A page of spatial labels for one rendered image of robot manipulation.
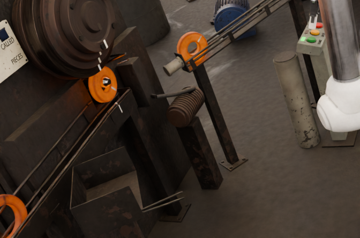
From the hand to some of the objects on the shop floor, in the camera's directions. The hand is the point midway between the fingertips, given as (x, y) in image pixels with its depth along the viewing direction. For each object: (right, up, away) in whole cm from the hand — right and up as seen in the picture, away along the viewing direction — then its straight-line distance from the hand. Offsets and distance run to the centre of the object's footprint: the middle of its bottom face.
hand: (313, 21), depth 233 cm
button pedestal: (+24, -54, +37) cm, 70 cm away
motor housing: (-41, -77, +43) cm, 97 cm away
